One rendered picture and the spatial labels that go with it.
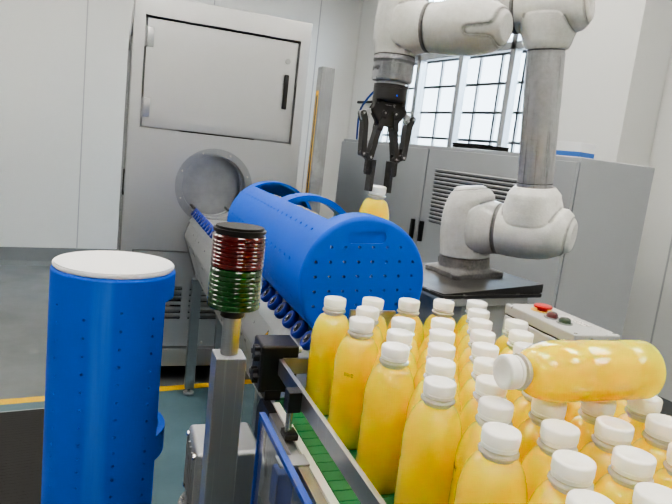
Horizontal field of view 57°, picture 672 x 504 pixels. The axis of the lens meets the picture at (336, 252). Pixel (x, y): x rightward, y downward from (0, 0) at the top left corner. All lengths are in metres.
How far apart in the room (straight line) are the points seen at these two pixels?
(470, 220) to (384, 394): 1.08
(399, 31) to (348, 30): 5.83
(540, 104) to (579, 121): 2.38
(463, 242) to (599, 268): 1.30
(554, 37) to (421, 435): 1.28
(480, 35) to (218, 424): 0.88
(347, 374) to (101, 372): 0.70
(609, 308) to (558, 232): 1.45
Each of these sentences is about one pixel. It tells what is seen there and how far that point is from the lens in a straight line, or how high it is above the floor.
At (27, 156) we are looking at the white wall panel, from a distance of 6.26.
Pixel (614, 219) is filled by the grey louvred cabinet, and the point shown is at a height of 1.19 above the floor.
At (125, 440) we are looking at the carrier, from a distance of 1.58.
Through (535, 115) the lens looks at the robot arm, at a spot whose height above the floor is 1.51.
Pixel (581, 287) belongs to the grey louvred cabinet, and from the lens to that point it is 3.02.
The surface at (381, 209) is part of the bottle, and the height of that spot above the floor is 1.24.
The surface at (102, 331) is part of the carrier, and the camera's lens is 1.47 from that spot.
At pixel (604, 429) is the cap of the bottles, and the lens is 0.74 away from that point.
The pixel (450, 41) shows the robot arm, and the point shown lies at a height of 1.60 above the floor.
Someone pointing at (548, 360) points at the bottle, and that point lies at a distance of 0.72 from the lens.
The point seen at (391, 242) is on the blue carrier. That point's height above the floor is 1.18.
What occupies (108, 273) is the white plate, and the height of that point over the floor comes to 1.04.
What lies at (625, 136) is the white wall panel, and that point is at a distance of 4.01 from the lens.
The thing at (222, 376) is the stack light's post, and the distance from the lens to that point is 0.77.
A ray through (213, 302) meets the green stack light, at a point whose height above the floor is 1.17.
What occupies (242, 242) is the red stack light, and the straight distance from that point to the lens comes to 0.71.
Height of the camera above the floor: 1.36
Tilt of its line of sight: 9 degrees down
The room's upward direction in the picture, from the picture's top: 7 degrees clockwise
